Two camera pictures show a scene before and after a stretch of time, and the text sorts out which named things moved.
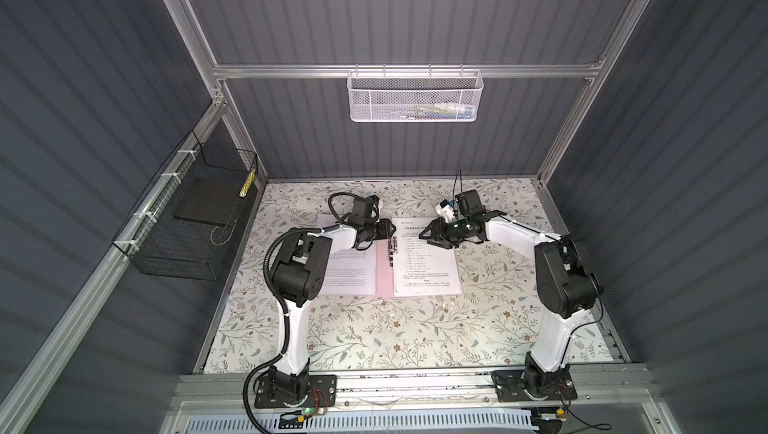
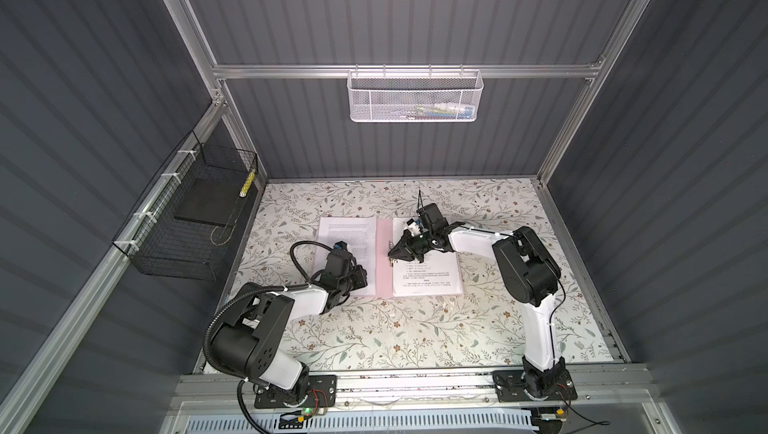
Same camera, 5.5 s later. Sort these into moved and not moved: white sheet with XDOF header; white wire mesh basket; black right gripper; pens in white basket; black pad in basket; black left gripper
Moved: black left gripper; black right gripper
Not moved: white sheet with XDOF header; black pad in basket; pens in white basket; white wire mesh basket
